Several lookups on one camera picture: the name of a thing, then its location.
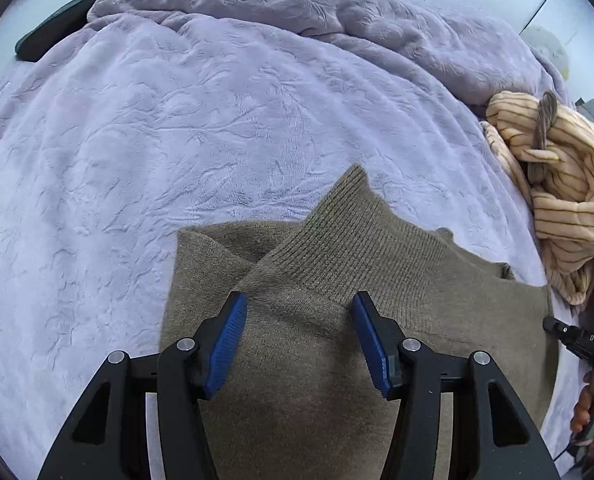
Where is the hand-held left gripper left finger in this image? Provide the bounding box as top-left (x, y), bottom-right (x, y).
top-left (37, 291), bottom-right (250, 480)

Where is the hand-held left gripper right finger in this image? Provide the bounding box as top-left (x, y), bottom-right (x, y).
top-left (352, 291), bottom-right (562, 480)

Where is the olive brown knit sweater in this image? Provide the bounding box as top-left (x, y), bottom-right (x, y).
top-left (159, 164), bottom-right (560, 480)

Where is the person's right hand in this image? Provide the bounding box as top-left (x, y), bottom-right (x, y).
top-left (571, 372), bottom-right (594, 443)

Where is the cream striped fleece cloth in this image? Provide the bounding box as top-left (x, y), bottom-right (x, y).
top-left (482, 91), bottom-right (594, 306)

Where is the lilac embossed blanket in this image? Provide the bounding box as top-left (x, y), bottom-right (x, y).
top-left (0, 0), bottom-right (578, 480)

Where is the white round pleated pillow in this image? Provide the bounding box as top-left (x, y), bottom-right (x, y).
top-left (521, 25), bottom-right (571, 78)

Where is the dark green cushion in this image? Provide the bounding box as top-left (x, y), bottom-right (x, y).
top-left (14, 0), bottom-right (110, 61)

